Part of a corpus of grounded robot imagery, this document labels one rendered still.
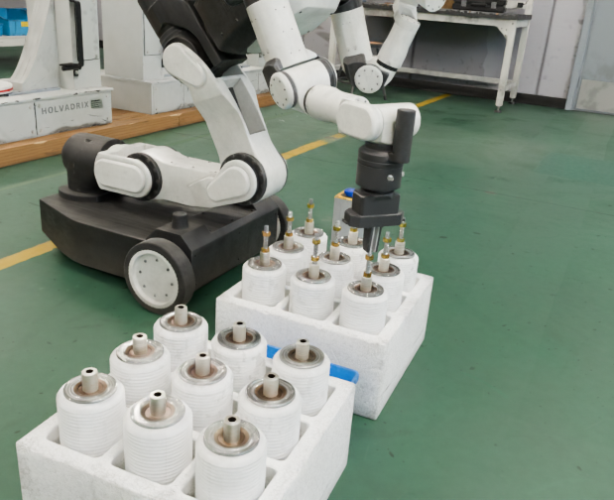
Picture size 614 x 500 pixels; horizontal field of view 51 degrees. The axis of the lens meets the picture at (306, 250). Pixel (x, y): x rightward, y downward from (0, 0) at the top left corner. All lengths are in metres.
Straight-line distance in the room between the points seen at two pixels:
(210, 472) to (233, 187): 0.97
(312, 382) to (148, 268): 0.78
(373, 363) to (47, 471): 0.63
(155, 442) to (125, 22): 3.31
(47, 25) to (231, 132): 2.00
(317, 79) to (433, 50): 5.14
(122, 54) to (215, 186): 2.40
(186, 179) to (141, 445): 1.05
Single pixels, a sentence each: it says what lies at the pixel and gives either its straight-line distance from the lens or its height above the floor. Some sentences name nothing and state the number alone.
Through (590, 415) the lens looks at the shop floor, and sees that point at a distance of 1.57.
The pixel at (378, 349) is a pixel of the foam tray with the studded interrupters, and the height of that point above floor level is 0.17.
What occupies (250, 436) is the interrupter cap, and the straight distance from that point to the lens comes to 0.90.
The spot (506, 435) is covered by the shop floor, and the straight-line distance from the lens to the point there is 1.43.
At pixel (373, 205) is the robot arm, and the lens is 1.24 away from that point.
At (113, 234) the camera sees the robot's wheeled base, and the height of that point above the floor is 0.16.
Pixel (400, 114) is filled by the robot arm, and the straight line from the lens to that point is 1.18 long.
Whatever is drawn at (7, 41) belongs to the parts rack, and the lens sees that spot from 6.62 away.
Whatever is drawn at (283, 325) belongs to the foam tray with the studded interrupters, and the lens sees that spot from 1.36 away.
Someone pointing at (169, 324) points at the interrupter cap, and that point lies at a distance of 1.16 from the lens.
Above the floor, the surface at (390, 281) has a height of 0.24.
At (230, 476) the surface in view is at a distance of 0.88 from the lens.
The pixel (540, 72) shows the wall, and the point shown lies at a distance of 6.32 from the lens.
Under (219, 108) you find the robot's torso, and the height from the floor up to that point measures 0.51.
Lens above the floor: 0.81
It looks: 22 degrees down
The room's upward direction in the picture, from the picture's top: 4 degrees clockwise
